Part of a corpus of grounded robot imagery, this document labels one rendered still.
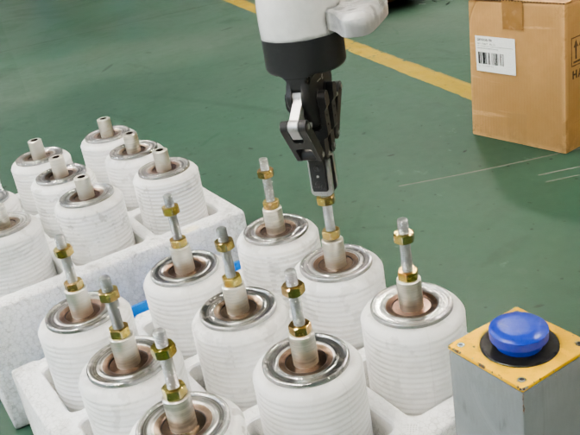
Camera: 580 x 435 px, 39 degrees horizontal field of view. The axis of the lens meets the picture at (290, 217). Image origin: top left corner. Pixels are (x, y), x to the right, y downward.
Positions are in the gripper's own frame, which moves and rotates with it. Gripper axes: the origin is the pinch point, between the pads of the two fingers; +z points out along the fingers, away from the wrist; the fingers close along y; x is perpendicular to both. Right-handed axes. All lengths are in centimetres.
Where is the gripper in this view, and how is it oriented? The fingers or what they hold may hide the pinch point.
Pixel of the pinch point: (323, 173)
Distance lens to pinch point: 79.9
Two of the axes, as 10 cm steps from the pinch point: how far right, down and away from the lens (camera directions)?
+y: -3.1, 4.5, -8.4
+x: 9.4, 0.0, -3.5
